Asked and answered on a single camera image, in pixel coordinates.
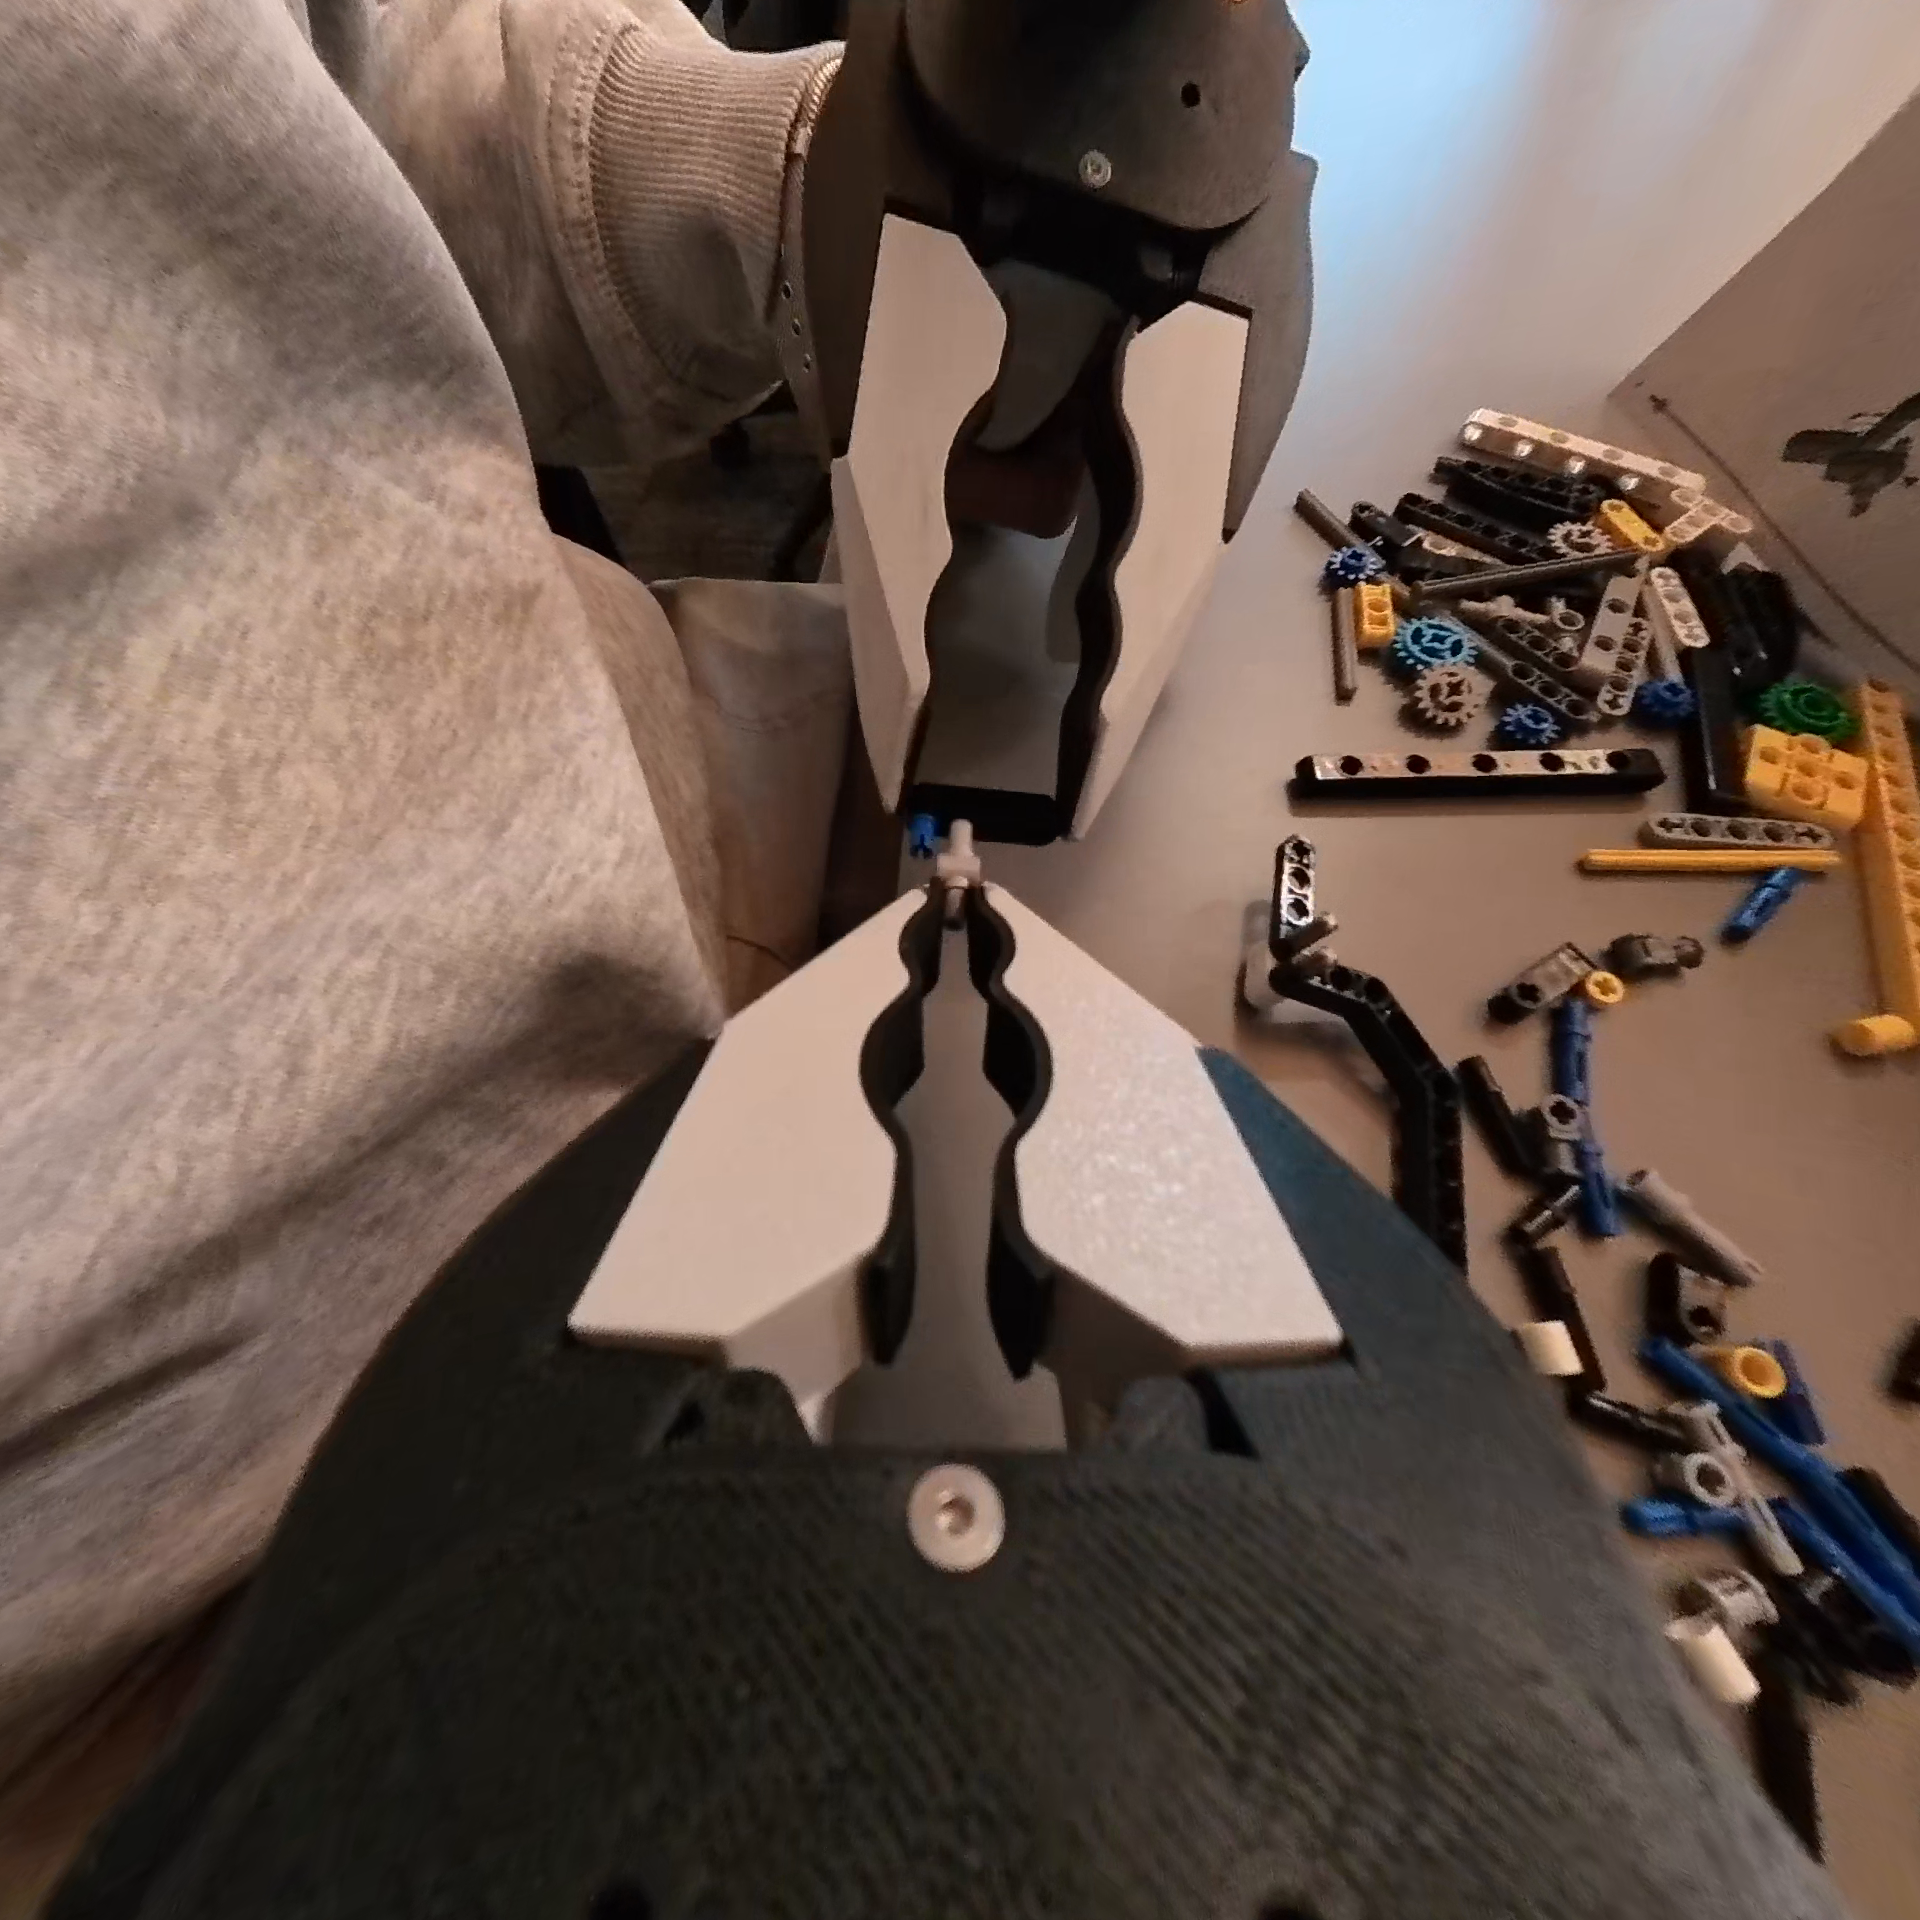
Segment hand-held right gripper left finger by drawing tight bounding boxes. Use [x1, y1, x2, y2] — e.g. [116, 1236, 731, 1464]
[567, 887, 949, 1445]

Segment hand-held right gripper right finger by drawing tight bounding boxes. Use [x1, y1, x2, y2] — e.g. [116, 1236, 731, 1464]
[964, 886, 1347, 1450]

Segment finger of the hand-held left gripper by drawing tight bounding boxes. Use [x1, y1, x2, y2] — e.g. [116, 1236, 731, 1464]
[1043, 305, 1264, 838]
[829, 211, 1012, 813]

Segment black and blue pin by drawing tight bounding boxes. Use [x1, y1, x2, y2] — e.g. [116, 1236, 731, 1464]
[904, 781, 1079, 845]

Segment person's left forearm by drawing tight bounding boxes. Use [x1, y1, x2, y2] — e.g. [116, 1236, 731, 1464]
[308, 0, 850, 468]

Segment black angled lego assembly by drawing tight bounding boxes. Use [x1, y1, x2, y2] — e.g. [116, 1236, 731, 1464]
[1236, 835, 1470, 1276]

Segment long black lego beam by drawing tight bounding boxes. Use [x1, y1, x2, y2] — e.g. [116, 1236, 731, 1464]
[1295, 746, 1669, 803]

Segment lego instruction booklet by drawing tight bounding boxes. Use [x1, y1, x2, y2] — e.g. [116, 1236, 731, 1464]
[1608, 143, 1920, 683]

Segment yellow lego axle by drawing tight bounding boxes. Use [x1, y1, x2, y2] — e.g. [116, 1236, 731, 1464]
[1581, 847, 1846, 876]

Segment pile of small lego pins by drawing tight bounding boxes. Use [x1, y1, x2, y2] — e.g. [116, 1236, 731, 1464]
[1463, 929, 1920, 1862]

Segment yellow lego block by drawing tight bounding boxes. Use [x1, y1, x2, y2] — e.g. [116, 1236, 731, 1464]
[1742, 723, 1873, 826]

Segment long yellow lego beam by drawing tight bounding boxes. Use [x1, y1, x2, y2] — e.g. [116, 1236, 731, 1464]
[1828, 679, 1920, 1059]

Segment beige pants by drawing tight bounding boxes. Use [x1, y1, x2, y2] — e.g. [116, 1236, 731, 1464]
[652, 578, 918, 1007]

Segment pile of beams and gears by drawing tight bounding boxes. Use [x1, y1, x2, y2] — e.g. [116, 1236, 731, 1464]
[1295, 406, 1920, 1059]

